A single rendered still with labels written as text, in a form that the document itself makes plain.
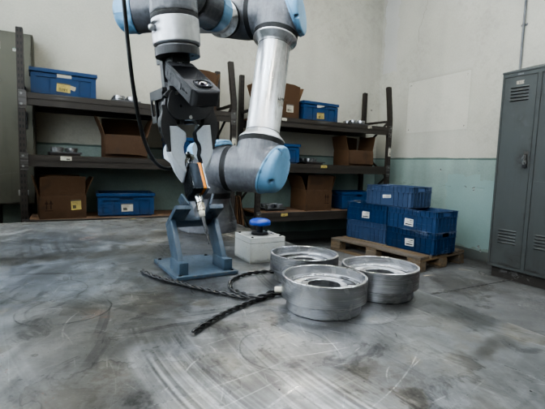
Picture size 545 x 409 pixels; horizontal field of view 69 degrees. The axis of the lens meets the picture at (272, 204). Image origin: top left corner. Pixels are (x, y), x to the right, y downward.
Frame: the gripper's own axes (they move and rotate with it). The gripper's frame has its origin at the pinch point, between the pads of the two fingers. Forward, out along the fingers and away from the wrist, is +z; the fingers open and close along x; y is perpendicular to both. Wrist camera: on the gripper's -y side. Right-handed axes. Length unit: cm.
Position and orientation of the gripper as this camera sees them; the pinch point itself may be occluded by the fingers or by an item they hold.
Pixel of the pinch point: (193, 174)
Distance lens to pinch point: 66.8
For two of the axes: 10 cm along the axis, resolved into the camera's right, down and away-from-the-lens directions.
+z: 0.6, 9.9, 1.5
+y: -5.8, -0.9, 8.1
